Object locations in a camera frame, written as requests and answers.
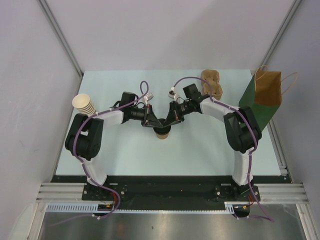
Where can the aluminium rail bottom left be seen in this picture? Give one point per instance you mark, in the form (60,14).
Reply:
(60,192)

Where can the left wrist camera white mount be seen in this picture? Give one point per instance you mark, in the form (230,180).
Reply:
(147,97)

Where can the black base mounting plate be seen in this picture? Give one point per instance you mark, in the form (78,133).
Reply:
(170,193)

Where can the right aluminium frame post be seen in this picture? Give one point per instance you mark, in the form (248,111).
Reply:
(289,17)

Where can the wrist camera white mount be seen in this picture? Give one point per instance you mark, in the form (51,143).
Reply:
(173,94)
(147,97)

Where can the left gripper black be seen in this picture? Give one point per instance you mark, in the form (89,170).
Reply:
(153,122)

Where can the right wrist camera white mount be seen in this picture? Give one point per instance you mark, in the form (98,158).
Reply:
(173,94)

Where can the aluminium rail bottom right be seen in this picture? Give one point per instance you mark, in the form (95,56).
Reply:
(282,193)

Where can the aluminium rail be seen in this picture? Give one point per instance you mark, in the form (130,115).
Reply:
(282,193)
(60,192)

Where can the aluminium frame post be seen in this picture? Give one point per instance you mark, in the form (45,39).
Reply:
(289,17)
(56,28)

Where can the black plastic cup lid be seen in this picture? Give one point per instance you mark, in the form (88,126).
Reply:
(164,129)

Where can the left aluminium frame post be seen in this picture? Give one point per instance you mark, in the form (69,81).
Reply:
(56,28)

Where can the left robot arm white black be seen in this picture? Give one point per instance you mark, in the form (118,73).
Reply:
(84,138)

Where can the stack of paper cups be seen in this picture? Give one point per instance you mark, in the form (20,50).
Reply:
(83,104)

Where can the single brown paper cup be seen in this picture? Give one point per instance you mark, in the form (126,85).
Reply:
(162,136)

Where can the brown pulp cup carrier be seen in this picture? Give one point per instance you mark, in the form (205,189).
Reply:
(213,79)

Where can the green brown paper bag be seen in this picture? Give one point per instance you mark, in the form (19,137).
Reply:
(264,94)

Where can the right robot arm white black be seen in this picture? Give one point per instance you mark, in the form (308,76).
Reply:
(242,130)

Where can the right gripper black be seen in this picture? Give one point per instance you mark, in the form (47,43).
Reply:
(171,118)

